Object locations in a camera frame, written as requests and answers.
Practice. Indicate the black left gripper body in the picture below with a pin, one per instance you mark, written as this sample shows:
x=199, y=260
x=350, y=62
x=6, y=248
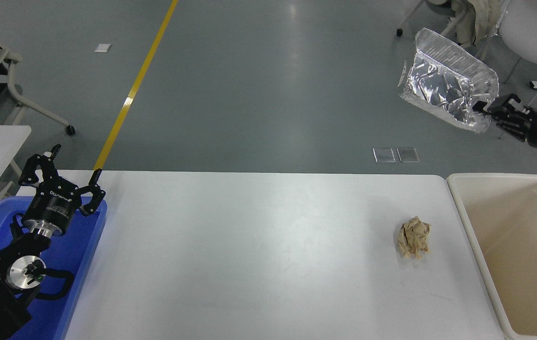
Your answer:
x=56, y=205

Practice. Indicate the silver foil tray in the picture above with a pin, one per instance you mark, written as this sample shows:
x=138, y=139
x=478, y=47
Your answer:
x=443, y=80

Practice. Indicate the white rolling chair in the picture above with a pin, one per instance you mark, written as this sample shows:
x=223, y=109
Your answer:
x=399, y=32
x=70, y=129

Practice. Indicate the blue plastic tray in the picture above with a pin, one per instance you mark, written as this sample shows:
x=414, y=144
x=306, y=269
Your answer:
x=77, y=255

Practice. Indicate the large pale plastic bin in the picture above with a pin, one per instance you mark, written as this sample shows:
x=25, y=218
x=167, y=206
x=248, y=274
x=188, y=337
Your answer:
x=514, y=236

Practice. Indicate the silver floor plate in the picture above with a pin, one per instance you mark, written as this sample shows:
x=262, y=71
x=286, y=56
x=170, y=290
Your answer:
x=408, y=155
x=384, y=155

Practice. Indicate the white paper slip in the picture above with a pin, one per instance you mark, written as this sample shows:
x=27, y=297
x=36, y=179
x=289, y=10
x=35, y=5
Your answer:
x=102, y=47

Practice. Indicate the crumpled tan paper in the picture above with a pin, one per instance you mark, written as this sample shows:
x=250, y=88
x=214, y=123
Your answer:
x=414, y=237

